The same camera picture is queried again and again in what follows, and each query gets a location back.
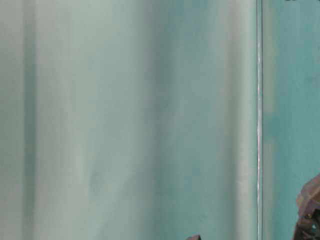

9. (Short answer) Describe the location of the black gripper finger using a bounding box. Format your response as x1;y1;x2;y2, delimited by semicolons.
187;234;202;240

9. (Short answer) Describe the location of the dark lower gripper body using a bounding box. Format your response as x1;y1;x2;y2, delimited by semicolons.
292;174;320;240

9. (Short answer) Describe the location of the clear acrylic panel edge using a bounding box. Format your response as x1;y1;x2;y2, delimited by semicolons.
256;0;264;240

